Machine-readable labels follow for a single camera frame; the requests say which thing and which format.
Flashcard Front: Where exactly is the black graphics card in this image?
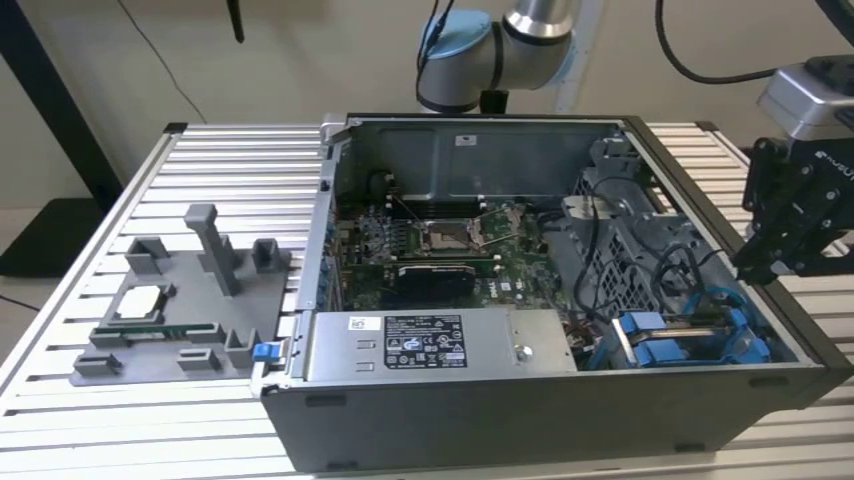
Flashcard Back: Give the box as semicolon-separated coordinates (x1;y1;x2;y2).
393;262;480;299

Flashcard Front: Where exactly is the coloured power wire bundle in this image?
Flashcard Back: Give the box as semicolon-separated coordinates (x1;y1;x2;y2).
564;319;606;357

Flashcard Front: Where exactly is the black stand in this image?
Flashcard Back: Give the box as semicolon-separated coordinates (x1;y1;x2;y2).
0;0;127;279

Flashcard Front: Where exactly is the black power wire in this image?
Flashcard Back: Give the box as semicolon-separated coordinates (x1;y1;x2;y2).
648;243;729;322

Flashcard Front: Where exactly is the green motherboard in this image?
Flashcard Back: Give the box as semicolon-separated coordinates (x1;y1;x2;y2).
333;199;582;311

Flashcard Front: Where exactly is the grey parts rack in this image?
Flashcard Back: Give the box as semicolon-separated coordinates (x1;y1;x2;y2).
70;203;295;387

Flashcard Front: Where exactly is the hard disk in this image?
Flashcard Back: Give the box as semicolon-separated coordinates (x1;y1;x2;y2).
610;307;776;369

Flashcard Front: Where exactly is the dark grey PC case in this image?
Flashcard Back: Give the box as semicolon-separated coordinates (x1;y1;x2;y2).
250;112;854;474

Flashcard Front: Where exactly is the silver CPU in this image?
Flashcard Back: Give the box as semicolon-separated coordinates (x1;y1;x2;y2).
115;286;167;320

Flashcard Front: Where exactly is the green RAM stick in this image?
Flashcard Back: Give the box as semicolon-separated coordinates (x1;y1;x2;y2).
97;324;222;339

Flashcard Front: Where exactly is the silver power supply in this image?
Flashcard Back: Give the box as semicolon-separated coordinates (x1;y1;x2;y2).
303;308;580;379

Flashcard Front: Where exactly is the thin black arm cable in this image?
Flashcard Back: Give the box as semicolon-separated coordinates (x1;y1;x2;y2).
418;0;460;69

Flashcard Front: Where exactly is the black hanging rod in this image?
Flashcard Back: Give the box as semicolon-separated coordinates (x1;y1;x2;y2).
225;0;247;45

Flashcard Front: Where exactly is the CPU socket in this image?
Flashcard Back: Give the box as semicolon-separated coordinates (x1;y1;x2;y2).
413;214;484;254

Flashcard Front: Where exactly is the blue data wire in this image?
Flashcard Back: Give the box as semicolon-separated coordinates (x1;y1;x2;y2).
680;283;753;324

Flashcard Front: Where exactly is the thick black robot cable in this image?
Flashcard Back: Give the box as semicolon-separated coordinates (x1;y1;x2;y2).
653;0;780;85

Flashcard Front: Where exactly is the metal disk bay cage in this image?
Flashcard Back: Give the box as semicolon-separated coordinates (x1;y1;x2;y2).
560;137;744;321

